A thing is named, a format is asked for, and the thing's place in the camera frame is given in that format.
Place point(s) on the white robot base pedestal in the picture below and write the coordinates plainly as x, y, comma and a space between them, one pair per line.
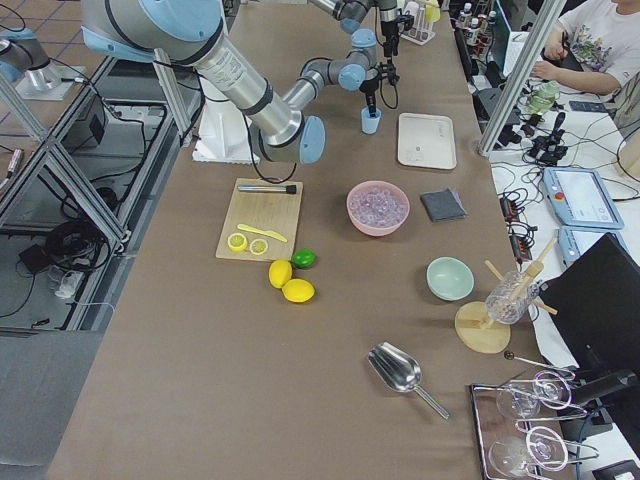
222, 135

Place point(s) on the cream rabbit tray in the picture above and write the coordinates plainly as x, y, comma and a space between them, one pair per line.
426, 141

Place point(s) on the light blue cup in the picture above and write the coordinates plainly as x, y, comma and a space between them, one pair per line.
370, 121

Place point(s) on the person in white shirt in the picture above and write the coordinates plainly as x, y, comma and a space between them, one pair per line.
593, 48

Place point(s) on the steel muddler black tip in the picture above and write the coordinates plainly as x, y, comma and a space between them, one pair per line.
280, 189

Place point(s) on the yellow lemon outer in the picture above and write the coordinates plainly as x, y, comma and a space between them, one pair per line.
298, 290

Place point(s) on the green lime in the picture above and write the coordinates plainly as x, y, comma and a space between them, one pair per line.
303, 258

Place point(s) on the round wooden rack base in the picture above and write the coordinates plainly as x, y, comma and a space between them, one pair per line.
478, 332

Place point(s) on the lemon slice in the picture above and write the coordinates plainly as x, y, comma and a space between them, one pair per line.
258, 246
237, 242

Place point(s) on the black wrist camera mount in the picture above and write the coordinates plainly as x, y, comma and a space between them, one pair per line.
387, 71

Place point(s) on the clear glass on rack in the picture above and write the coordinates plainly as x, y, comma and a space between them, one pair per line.
510, 299

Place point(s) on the yellow lemon near board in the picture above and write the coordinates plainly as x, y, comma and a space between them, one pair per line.
280, 272

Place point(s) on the steel ice scoop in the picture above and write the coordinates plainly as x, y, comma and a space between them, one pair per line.
402, 373

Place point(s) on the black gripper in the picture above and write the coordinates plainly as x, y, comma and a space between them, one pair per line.
369, 93
387, 27

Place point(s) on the upper lemon slice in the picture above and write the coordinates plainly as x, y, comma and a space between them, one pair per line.
237, 242

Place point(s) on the pink bowl of ice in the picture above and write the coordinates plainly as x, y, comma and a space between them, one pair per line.
377, 208

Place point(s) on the lower lemon slice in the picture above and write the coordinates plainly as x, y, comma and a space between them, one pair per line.
258, 246

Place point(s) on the blue teach pendant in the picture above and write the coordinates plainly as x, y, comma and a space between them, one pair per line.
579, 198

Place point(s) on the wooden cutting board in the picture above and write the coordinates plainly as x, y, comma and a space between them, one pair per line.
267, 211

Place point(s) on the grey folded cloth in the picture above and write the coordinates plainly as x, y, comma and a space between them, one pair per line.
443, 205

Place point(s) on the wine glass tray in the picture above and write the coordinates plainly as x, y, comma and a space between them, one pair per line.
517, 426

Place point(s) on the black monitor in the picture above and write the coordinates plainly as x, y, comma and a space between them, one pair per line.
597, 303

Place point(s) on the white bottle rack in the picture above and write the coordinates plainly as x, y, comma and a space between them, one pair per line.
425, 14

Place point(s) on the yellow plastic knife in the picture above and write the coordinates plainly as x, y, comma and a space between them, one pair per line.
267, 233

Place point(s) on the light green bowl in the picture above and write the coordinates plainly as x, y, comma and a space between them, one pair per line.
449, 279

